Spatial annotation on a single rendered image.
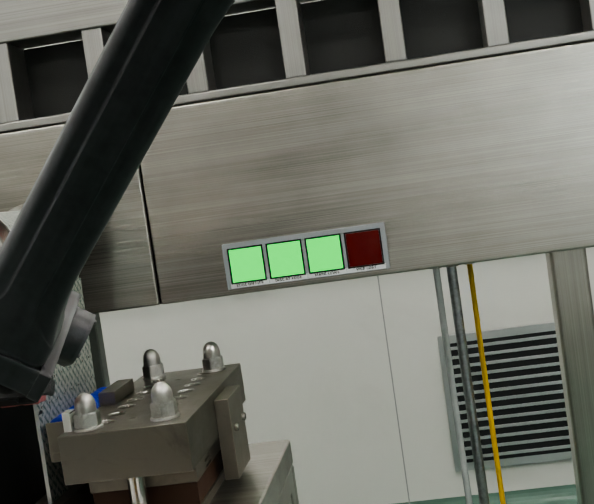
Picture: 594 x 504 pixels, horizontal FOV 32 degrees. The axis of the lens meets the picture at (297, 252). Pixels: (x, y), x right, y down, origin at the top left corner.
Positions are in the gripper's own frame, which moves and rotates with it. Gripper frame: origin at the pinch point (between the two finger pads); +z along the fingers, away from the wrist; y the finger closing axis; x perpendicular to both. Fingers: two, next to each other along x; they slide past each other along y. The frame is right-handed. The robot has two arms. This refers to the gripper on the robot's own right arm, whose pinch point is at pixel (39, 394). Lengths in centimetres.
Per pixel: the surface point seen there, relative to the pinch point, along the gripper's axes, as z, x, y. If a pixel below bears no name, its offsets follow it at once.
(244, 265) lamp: 20.2, 24.1, 23.5
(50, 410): 3.3, -1.2, 0.3
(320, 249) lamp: 19.7, 24.9, 35.3
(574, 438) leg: 52, 1, 72
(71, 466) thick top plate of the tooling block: -1.6, -10.2, 5.2
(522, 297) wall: 243, 103, 88
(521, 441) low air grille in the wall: 268, 55, 81
